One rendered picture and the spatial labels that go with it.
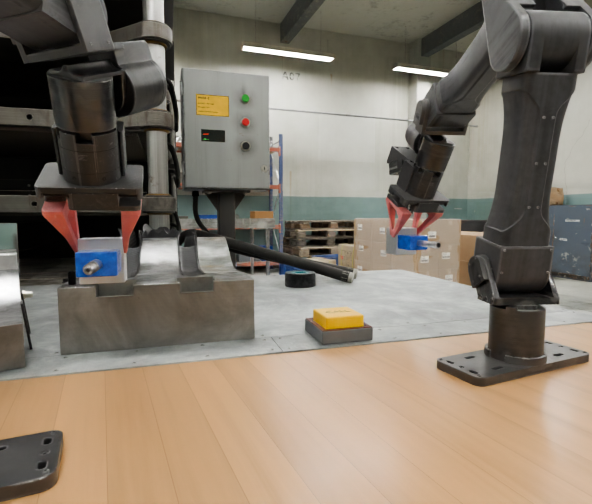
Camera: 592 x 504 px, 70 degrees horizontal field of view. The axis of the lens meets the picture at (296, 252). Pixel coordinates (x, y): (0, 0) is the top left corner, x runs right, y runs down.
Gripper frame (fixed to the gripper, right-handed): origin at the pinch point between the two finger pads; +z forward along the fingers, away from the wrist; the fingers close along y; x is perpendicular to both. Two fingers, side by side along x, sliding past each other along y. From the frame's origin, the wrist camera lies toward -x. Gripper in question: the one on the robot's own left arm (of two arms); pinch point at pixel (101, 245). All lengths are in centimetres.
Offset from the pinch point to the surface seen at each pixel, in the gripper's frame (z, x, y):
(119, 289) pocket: 11.0, -5.2, -0.8
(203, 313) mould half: 11.7, 0.5, -12.3
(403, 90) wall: 119, -727, -467
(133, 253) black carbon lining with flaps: 19.1, -26.6, -1.4
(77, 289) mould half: 7.9, -1.8, 3.8
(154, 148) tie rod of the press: 18, -81, -5
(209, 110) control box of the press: 11, -99, -23
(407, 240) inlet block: 9, -13, -52
